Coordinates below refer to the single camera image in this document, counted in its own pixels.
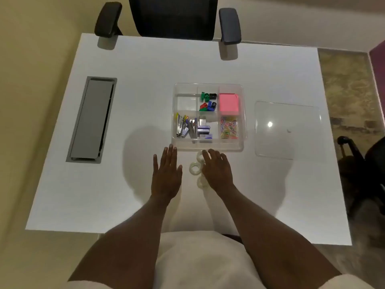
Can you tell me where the clear plastic lid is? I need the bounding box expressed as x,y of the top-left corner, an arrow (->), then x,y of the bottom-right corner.
254,101 -> 322,161

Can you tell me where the person's left hand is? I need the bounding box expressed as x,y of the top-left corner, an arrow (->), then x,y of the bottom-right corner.
151,143 -> 183,202

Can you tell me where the bundle of silver metal tools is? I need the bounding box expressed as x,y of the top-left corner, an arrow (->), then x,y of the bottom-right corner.
176,112 -> 198,139

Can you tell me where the pile of coloured paper clips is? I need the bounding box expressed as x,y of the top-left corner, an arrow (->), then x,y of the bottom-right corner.
220,116 -> 239,139

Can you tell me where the person's right hand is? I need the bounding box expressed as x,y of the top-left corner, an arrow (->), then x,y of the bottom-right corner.
201,149 -> 235,195

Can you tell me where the gray desk cable cover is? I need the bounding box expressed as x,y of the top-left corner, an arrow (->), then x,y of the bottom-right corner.
66,76 -> 118,163

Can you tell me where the person's cream shirt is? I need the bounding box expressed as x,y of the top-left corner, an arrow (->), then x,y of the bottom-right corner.
60,230 -> 377,289

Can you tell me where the person's left forearm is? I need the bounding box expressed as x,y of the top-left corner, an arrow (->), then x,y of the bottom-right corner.
67,195 -> 181,289

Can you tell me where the black mesh office chair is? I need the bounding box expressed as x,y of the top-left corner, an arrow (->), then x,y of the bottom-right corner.
94,0 -> 242,46

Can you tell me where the coloured pencil sharpeners group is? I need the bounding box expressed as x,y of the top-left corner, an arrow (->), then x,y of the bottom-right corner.
198,92 -> 218,112

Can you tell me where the pink sticky note pad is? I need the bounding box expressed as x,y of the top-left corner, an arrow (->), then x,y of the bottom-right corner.
219,93 -> 240,115

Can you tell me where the black swivel chair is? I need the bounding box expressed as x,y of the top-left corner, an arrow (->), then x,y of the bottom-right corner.
336,135 -> 385,214

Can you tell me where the person's right forearm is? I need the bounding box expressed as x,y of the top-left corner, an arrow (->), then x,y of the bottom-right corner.
210,185 -> 343,289

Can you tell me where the clear plastic organizer box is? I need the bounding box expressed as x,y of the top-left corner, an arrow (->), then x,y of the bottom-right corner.
172,83 -> 248,153

